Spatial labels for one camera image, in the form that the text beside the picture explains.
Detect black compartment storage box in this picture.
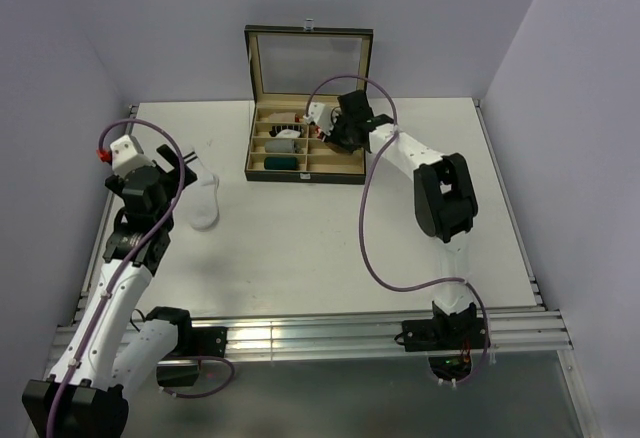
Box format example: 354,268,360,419
244,20,374,185

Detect rolled teal sock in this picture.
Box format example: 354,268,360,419
263,156,298,171

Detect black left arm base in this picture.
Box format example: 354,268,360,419
156,326,228,388

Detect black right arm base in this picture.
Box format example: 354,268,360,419
394,303,490,384

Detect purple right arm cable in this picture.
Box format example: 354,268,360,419
305,74,491,388

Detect rolled grey sock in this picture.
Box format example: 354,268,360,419
264,139,303,154

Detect aluminium table frame rail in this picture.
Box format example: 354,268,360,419
48,307,573,367

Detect rolled black white sock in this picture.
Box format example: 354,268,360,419
269,125,305,139

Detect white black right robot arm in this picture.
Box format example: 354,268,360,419
309,90,482,348

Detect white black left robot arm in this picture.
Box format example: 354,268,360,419
22,136,197,437

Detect white sock black stripes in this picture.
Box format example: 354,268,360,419
181,147,220,231

